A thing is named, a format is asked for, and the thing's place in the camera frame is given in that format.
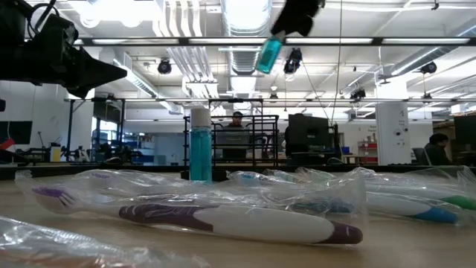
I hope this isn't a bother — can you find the thin hanging cable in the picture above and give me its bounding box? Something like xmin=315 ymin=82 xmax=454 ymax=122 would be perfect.
xmin=329 ymin=0 xmax=344 ymax=126

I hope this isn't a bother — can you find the black metal station frame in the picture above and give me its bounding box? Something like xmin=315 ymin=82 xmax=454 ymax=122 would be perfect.
xmin=65 ymin=96 xmax=476 ymax=163

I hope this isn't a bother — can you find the black monitor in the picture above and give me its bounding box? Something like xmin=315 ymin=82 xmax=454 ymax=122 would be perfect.
xmin=453 ymin=115 xmax=476 ymax=152
xmin=0 ymin=121 xmax=33 ymax=145
xmin=288 ymin=113 xmax=330 ymax=157

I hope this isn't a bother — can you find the black table frame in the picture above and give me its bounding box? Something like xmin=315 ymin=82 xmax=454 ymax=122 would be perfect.
xmin=0 ymin=163 xmax=476 ymax=182

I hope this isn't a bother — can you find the green white toothbrush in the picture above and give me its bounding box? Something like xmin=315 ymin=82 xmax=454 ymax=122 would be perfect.
xmin=366 ymin=174 xmax=476 ymax=211

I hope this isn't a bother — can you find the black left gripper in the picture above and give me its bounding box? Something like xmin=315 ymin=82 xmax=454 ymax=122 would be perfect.
xmin=0 ymin=36 xmax=128 ymax=99

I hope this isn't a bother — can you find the purple white toothbrush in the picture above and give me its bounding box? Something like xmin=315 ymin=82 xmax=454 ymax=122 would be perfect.
xmin=14 ymin=174 xmax=369 ymax=246

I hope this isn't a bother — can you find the white pillar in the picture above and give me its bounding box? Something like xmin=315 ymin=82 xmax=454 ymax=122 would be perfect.
xmin=375 ymin=102 xmax=410 ymax=166

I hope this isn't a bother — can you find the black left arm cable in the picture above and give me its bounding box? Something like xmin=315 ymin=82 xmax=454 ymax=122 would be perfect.
xmin=25 ymin=1 xmax=60 ymax=38

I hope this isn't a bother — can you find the crumpled clear plastic bag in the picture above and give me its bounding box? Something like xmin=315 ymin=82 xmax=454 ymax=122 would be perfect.
xmin=0 ymin=214 xmax=209 ymax=268

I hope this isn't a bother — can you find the black wire caddy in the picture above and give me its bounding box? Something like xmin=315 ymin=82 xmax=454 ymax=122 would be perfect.
xmin=181 ymin=114 xmax=280 ymax=182

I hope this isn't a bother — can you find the teal mouthwash bottle white cap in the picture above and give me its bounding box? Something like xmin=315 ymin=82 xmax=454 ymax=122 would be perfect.
xmin=188 ymin=107 xmax=213 ymax=183
xmin=255 ymin=31 xmax=284 ymax=74

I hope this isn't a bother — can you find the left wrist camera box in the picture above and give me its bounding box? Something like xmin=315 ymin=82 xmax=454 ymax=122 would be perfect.
xmin=36 ymin=13 xmax=80 ymax=51

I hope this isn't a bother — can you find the red parts shelf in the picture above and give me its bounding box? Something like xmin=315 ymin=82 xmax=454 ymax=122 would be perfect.
xmin=357 ymin=140 xmax=379 ymax=165

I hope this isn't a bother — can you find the silver air duct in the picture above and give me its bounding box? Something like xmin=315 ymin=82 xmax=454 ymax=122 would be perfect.
xmin=221 ymin=0 xmax=274 ymax=75

